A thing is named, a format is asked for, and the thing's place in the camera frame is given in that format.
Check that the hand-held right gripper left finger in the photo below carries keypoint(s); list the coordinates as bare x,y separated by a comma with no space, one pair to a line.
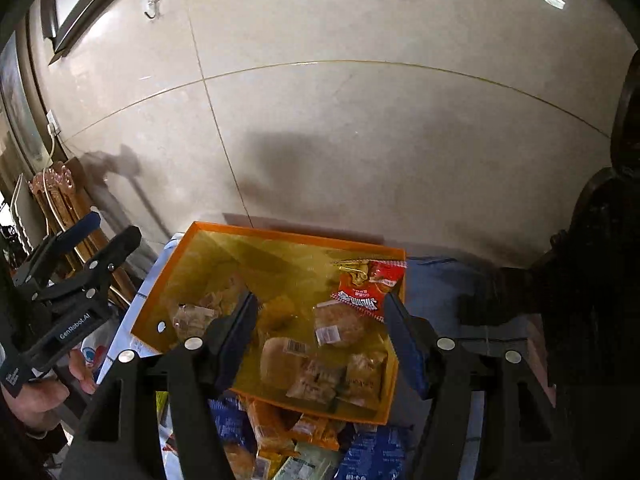
240,342

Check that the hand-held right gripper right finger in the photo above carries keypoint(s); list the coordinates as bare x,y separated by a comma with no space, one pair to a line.
405,347

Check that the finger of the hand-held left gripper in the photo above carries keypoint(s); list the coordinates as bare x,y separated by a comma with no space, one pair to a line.
117,247
80,227

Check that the red snack packet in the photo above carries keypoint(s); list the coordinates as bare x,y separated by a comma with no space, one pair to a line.
367,285

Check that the orange cardboard box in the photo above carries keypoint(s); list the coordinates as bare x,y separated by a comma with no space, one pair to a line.
280,270

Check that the orange edged snack packet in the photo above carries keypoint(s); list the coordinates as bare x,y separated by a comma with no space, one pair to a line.
265,425

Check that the person's left hand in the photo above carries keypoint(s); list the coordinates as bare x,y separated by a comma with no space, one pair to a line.
37,402

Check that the white plastic bag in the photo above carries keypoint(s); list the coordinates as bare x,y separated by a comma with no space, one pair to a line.
97,352

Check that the round pale cake packet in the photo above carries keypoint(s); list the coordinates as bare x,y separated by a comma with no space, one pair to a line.
280,362

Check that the small brown cracker packet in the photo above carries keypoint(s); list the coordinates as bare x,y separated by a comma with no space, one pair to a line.
365,372

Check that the carved wooden chair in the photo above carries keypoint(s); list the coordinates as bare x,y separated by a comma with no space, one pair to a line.
50,185

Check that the clear wrapped cake packet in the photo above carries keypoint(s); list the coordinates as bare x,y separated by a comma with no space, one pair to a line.
192,317

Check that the round brown cake packet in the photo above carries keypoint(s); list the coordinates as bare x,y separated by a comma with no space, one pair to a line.
337,327

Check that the blue checked tablecloth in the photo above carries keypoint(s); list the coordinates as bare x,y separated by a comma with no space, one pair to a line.
440,280

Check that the clear barcode snack packet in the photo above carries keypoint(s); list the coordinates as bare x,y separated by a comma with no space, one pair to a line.
312,382

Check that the dark blue snack packet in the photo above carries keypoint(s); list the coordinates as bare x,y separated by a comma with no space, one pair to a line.
375,455

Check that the small orange snack packet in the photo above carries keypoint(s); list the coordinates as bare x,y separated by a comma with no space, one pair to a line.
312,430

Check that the golden bread packet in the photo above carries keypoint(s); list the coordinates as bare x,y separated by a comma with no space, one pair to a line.
237,460

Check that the framed red painting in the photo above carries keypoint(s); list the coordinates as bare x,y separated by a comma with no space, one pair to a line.
20,105

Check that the pale green snack packet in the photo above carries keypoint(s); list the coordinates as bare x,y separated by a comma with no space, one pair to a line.
305,467

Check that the dark carved wooden bench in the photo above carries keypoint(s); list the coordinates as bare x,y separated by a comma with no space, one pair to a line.
590,285

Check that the framed panda painting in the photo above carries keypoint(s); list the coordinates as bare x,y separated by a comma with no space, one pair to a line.
100,15

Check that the white wall socket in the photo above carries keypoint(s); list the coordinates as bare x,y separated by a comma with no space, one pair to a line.
54,122

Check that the clear wall hook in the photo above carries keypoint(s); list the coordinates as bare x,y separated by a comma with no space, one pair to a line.
152,5

